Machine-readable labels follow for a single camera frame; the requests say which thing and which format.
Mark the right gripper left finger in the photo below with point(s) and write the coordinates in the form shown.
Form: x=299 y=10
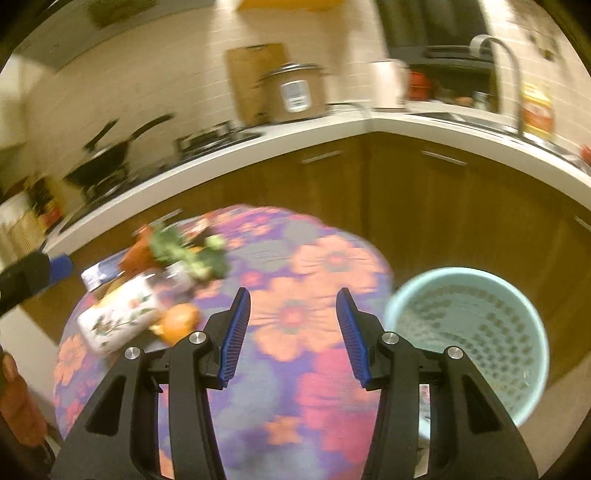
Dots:
x=116 y=435

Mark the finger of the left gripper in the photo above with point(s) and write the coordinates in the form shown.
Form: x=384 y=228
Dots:
x=61 y=267

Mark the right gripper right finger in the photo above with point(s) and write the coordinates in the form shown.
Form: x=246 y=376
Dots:
x=472 y=435

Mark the orange snack bag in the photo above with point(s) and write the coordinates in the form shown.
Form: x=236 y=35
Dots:
x=139 y=257

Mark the green leafy vegetable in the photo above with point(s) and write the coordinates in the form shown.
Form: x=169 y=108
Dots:
x=200 y=252

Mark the blue white milk carton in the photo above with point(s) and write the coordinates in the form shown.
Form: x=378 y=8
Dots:
x=100 y=274

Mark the dark kitchen window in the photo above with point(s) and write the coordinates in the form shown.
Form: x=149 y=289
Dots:
x=433 y=37

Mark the person's left hand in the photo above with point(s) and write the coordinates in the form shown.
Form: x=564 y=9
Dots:
x=18 y=407

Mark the white floral plastic bottle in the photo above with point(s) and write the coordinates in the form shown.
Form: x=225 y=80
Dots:
x=127 y=310

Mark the black wok pan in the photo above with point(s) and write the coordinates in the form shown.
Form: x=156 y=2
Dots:
x=101 y=162

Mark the teal plastic waste basket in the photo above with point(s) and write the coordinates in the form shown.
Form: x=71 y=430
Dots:
x=489 y=319

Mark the black gas stove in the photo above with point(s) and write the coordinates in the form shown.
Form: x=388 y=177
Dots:
x=101 y=188

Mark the floral purple tablecloth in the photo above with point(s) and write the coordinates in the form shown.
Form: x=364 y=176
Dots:
x=293 y=409

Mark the wooden base cabinets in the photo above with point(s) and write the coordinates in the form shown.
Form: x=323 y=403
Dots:
x=423 y=205

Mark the wooden cutting board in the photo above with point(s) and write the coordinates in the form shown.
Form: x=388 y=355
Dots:
x=246 y=66

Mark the white countertop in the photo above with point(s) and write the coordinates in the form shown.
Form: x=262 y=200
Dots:
x=482 y=133

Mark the brown rice cooker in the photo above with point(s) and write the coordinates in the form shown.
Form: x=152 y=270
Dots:
x=294 y=92

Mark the red tomato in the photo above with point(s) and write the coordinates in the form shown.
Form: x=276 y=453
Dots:
x=585 y=153

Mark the yellow dish soap bag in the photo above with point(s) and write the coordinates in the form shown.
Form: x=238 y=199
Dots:
x=537 y=112

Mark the red pot on windowsill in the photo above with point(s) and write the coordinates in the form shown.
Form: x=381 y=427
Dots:
x=421 y=87

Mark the white electric kettle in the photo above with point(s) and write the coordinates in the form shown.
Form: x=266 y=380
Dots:
x=389 y=84

